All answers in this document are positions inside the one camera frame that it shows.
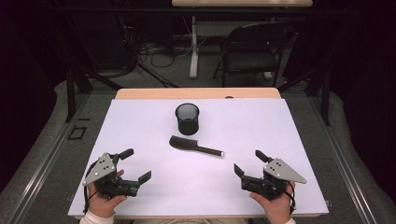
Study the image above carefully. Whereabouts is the black mesh cup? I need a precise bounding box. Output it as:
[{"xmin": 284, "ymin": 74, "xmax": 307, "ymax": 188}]
[{"xmin": 175, "ymin": 103, "xmax": 201, "ymax": 136}]

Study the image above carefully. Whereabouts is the hand-held gripper black cable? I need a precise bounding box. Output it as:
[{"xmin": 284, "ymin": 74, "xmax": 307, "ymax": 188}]
[
  {"xmin": 82, "ymin": 164, "xmax": 98, "ymax": 215},
  {"xmin": 284, "ymin": 180, "xmax": 297, "ymax": 216}
]

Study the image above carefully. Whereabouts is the white table mat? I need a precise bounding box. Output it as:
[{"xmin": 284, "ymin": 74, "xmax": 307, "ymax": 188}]
[{"xmin": 67, "ymin": 98, "xmax": 330, "ymax": 218}]

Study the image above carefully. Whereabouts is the person's right hand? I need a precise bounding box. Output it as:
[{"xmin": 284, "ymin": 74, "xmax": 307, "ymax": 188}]
[{"xmin": 249, "ymin": 182, "xmax": 296, "ymax": 224}]

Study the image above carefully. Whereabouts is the person's left hand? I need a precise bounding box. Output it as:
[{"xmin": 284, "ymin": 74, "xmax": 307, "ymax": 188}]
[{"xmin": 88, "ymin": 169, "xmax": 128, "ymax": 218}]

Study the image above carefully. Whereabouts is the black folding chair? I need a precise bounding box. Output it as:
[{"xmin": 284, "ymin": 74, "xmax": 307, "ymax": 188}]
[{"xmin": 212, "ymin": 21, "xmax": 297, "ymax": 89}]

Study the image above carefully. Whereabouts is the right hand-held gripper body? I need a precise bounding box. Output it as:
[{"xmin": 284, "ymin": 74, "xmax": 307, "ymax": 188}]
[{"xmin": 241, "ymin": 158, "xmax": 307, "ymax": 201}]

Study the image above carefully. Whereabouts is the left hand-held gripper black cable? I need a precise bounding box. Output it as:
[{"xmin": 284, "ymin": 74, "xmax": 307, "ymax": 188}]
[{"xmin": 82, "ymin": 164, "xmax": 98, "ymax": 215}]

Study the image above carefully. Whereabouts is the right hand-held gripper black cable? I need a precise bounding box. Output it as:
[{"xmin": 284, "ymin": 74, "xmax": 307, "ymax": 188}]
[{"xmin": 284, "ymin": 180, "xmax": 297, "ymax": 216}]

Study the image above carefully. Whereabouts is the tangle of floor cables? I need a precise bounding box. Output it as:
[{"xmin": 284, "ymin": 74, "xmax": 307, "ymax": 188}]
[{"xmin": 118, "ymin": 13, "xmax": 194, "ymax": 89}]

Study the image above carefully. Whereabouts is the black hairbrush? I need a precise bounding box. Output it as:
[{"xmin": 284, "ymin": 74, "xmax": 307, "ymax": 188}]
[{"xmin": 168, "ymin": 134, "xmax": 226, "ymax": 159}]

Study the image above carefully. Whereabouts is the white-legged desk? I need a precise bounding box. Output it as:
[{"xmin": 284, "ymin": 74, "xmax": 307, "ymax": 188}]
[{"xmin": 171, "ymin": 0, "xmax": 314, "ymax": 80}]

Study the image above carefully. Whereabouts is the wooden table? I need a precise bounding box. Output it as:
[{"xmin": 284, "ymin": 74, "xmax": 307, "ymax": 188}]
[{"xmin": 74, "ymin": 87, "xmax": 323, "ymax": 220}]

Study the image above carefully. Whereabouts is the grey floor rail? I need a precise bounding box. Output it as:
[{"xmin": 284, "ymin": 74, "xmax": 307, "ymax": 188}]
[
  {"xmin": 7, "ymin": 92, "xmax": 92, "ymax": 224},
  {"xmin": 306, "ymin": 92, "xmax": 379, "ymax": 224}
]

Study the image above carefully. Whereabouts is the black metal stand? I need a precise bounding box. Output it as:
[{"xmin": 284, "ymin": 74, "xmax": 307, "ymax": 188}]
[
  {"xmin": 64, "ymin": 60, "xmax": 124, "ymax": 123},
  {"xmin": 277, "ymin": 64, "xmax": 332, "ymax": 127}
]

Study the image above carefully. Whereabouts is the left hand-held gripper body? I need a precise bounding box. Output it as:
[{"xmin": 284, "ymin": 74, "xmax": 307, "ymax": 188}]
[{"xmin": 82, "ymin": 151, "xmax": 140, "ymax": 199}]

